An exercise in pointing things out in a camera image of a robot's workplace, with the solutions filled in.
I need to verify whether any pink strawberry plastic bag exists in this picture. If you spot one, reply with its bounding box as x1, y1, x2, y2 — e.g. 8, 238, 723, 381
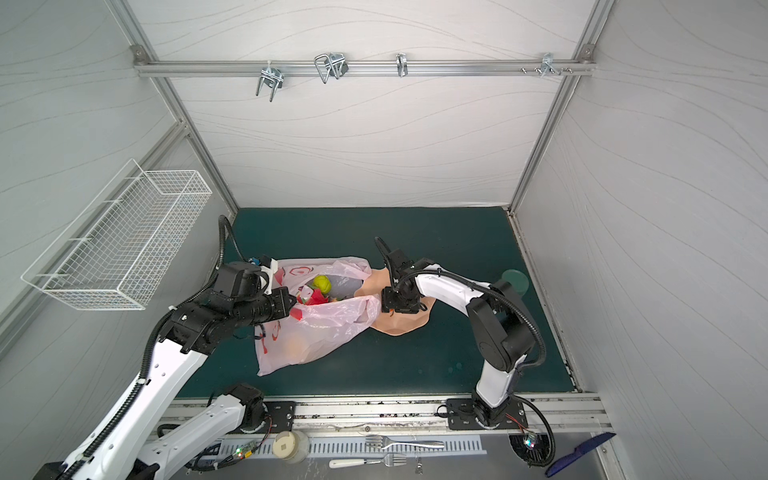
255, 257, 381, 377

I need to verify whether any red dragon fruit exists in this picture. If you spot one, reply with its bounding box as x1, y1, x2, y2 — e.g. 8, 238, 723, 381
297, 285, 329, 306

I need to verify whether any green apple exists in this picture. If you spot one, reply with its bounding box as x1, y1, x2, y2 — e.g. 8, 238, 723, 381
312, 275, 332, 295

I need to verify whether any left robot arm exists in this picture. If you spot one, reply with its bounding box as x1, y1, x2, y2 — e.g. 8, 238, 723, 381
35, 256, 297, 479

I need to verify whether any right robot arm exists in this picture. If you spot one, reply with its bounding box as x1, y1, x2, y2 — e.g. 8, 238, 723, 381
375, 237, 547, 429

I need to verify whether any peach scalloped fruit plate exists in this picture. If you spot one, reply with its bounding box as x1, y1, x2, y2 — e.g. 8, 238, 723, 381
355, 268, 436, 337

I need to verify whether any green lidded glass jar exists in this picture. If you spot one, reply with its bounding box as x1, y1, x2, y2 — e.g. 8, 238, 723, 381
502, 269, 530, 296

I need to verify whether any silver fork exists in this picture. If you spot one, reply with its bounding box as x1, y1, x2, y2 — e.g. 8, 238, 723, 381
365, 435, 446, 451

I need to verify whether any black round fan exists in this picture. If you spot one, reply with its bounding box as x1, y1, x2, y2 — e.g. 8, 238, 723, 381
509, 432, 556, 468

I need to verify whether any metal hook clamp left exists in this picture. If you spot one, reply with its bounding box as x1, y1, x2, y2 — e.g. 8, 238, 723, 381
255, 64, 284, 102

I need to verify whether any metal hook clamp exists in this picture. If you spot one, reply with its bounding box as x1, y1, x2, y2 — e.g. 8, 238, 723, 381
255, 64, 284, 102
313, 52, 349, 84

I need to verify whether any blue plastic tool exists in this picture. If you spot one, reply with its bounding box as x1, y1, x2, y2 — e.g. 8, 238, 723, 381
545, 432, 616, 478

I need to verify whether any metal hook clamp middle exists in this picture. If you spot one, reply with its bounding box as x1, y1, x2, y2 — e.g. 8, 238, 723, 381
313, 52, 349, 84

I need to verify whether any metal bolt clamp right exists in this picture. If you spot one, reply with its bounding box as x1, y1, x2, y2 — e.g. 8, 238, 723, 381
520, 53, 574, 77

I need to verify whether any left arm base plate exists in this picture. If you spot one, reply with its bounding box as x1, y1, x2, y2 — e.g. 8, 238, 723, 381
234, 401, 296, 434

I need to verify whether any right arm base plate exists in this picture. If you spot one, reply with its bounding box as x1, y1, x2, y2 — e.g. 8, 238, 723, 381
440, 397, 528, 431

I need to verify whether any white handled fork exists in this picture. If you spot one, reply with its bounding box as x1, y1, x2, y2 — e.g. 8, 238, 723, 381
328, 453, 407, 469

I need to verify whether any white wire basket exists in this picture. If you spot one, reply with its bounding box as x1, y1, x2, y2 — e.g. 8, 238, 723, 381
21, 159, 212, 311

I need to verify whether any metal ring clamp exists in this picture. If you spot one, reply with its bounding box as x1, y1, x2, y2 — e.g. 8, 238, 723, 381
396, 53, 408, 78

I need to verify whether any aluminium cross rail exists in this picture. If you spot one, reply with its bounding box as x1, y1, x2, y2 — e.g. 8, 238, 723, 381
134, 57, 597, 78

